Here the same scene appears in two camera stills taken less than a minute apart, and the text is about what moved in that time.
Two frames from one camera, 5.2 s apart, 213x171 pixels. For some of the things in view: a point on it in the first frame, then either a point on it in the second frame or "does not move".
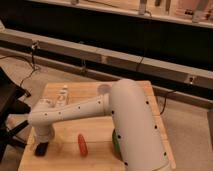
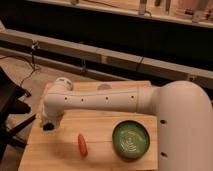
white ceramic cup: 104,89 does not move
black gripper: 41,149 → 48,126
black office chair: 10,105 does not move
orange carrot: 82,145 does not move
